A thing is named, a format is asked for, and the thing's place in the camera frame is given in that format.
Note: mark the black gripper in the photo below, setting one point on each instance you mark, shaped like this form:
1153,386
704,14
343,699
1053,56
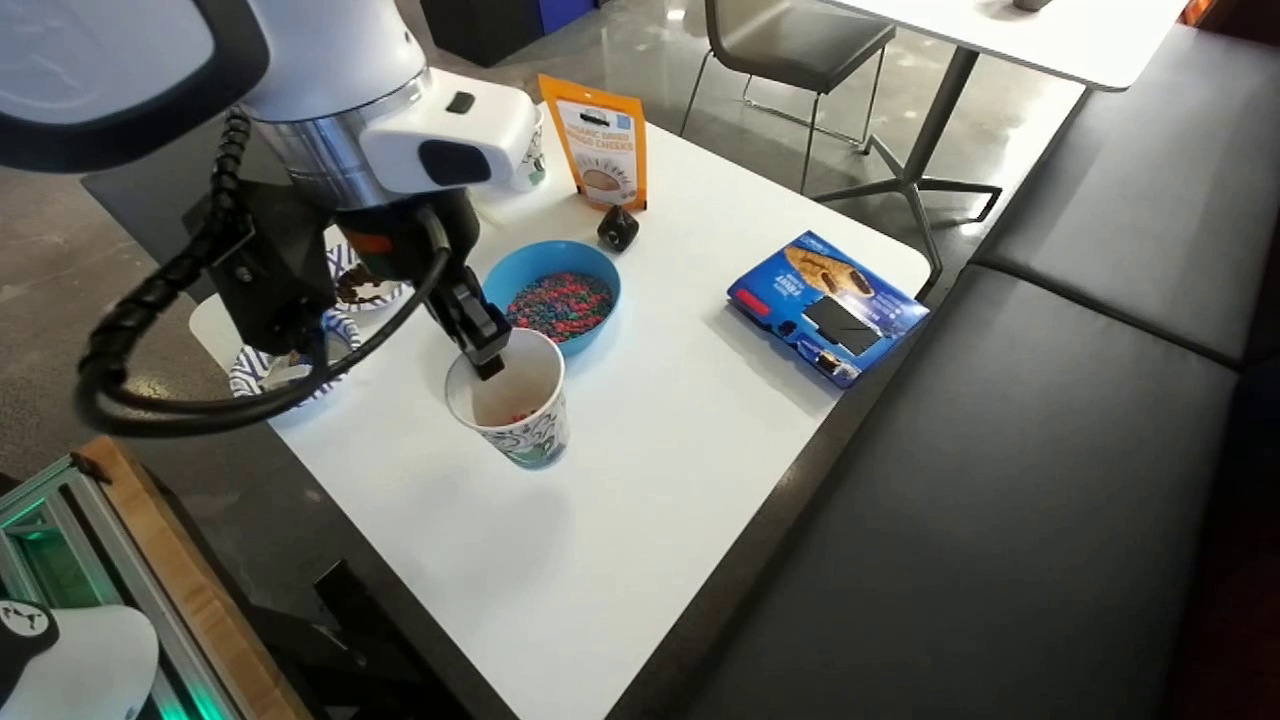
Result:
274,278

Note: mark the white paper cup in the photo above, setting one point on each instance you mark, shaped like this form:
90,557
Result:
523,410

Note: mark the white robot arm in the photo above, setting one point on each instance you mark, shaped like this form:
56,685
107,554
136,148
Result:
107,81

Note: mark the blue bowl of candy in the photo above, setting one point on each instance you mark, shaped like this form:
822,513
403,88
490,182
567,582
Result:
561,288

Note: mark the small black round object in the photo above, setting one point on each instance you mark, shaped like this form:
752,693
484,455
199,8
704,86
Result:
619,229

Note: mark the orange snack pouch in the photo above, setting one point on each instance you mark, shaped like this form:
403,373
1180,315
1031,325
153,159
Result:
605,140

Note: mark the patterned plate with packet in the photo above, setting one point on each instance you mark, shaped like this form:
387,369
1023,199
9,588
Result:
254,373

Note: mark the blue cookie box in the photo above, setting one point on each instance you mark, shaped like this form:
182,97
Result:
822,305

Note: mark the black chair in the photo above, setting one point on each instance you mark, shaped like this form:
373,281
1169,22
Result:
810,47

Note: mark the wooden edged metal cart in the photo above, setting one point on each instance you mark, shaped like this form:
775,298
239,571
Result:
93,528

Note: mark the dark bench seat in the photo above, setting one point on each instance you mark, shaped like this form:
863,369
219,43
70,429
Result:
1015,528

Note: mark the white cafe table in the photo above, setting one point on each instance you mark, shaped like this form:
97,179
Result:
1090,43

